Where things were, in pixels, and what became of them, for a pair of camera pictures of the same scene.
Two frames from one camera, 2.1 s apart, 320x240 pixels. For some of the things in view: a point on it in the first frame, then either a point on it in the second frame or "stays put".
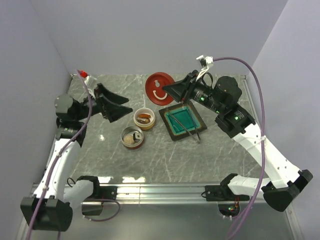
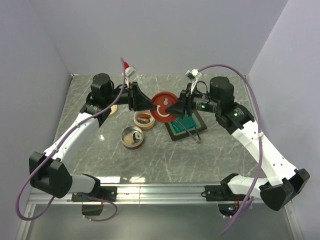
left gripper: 109,109 → 140,101
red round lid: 154,90 → 163,100
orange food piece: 144,115 stays put
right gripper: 178,90 → 178,108
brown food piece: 147,121 stays put
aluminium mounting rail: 159,194 stays put
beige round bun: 129,139 stays put
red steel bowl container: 129,130 stays put
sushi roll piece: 137,136 stays put
